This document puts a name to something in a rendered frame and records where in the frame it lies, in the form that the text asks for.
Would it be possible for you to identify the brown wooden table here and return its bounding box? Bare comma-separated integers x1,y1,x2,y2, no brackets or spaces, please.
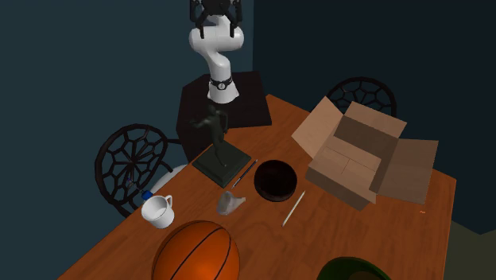
56,93,458,280

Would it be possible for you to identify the dark green round object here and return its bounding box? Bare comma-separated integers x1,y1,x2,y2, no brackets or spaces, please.
316,256,393,280

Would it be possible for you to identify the black lattice-back chair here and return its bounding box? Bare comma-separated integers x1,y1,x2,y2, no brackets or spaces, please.
94,122,184,219
324,76,398,119

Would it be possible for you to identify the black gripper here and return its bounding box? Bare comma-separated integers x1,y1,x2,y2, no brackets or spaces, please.
189,0,243,39

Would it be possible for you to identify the open cardboard box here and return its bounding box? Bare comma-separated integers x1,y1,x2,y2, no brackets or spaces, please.
290,95,440,212

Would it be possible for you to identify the dark robot stand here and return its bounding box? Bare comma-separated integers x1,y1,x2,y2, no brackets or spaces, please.
176,71,273,163

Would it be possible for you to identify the orange basketball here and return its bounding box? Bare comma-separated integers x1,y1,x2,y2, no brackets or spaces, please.
151,220,242,280

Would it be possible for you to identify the white bottle with blue cap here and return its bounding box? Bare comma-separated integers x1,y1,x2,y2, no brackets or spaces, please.
140,164,189,203

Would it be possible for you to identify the black bowl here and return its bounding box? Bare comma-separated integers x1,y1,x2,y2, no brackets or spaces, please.
253,159,299,204

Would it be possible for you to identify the dark pen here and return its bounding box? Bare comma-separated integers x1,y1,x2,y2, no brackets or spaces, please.
231,158,259,190

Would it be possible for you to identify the dark figure statue on base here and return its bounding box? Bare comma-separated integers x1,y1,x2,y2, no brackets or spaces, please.
191,103,254,189

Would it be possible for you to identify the white mug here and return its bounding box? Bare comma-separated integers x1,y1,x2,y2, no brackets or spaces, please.
140,194,174,230

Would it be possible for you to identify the grey crumpled object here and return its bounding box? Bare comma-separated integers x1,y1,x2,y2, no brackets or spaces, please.
215,190,247,217

